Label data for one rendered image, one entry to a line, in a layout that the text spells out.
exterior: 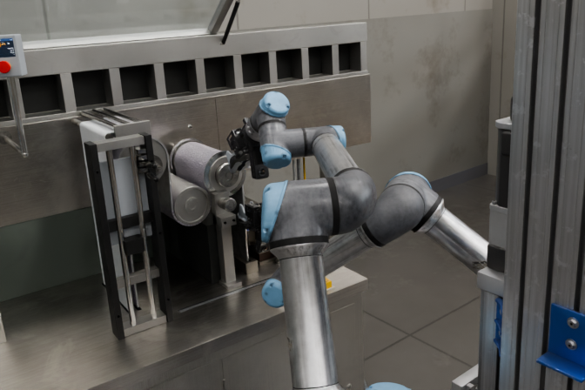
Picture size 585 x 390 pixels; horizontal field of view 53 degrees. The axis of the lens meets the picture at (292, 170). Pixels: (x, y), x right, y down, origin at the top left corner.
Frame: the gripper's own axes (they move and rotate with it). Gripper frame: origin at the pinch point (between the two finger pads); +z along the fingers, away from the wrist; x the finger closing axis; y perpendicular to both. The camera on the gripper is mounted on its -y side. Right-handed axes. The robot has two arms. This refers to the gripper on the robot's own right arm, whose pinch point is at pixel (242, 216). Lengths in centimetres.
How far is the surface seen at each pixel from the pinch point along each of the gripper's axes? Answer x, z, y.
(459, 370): -113, 3, -109
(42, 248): 56, 31, -5
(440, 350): -119, 21, -109
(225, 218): 10.9, -9.2, 4.3
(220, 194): 9.9, -5.9, 11.0
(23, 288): 64, 31, -16
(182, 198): 20.8, -2.1, 11.6
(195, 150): 8.7, 11.6, 21.7
